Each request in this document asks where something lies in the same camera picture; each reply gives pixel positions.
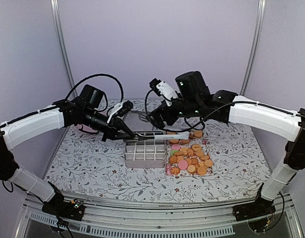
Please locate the metal tin lid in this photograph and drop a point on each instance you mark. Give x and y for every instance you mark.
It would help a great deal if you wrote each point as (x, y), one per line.
(136, 121)

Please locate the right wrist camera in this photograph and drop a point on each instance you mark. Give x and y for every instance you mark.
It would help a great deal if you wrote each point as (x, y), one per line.
(164, 90)

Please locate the front aluminium rail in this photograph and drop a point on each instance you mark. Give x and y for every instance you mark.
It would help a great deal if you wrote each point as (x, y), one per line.
(110, 218)

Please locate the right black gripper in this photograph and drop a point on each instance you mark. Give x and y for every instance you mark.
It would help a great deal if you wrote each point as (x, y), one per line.
(162, 108)

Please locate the swirl butter cookie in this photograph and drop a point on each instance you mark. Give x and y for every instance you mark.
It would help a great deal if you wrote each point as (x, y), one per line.
(175, 171)

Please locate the orange round cookie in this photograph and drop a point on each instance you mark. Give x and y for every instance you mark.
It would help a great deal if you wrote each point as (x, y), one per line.
(198, 133)

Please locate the metal tongs white handle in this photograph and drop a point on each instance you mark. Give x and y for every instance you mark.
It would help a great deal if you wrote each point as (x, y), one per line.
(157, 135)

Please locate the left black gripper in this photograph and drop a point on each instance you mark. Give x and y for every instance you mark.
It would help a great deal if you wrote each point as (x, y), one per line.
(114, 127)

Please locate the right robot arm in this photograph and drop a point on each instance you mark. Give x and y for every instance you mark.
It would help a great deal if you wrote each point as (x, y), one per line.
(193, 99)

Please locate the floral cookie tray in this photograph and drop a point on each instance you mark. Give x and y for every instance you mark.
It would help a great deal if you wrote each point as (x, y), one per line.
(194, 151)

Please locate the floral tablecloth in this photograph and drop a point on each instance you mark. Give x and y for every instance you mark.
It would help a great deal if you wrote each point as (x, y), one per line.
(225, 164)

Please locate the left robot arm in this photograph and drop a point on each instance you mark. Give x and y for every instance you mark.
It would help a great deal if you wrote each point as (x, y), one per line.
(61, 114)

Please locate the pink plate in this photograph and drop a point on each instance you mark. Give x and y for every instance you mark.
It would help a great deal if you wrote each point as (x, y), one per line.
(88, 130)

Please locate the pink round cookie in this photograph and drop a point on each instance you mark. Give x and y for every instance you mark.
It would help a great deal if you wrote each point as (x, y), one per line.
(183, 164)

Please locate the metal divided cookie tin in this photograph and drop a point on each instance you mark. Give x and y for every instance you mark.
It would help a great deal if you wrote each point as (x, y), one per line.
(147, 154)

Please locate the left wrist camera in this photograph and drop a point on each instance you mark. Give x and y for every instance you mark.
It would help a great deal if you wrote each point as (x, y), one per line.
(119, 110)

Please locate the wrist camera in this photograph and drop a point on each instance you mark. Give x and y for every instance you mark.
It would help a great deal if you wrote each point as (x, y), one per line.
(119, 110)
(164, 90)

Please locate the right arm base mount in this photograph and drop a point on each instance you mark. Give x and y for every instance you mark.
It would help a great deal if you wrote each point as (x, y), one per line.
(258, 214)

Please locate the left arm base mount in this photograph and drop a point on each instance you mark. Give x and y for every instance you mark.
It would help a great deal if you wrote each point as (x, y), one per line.
(59, 207)

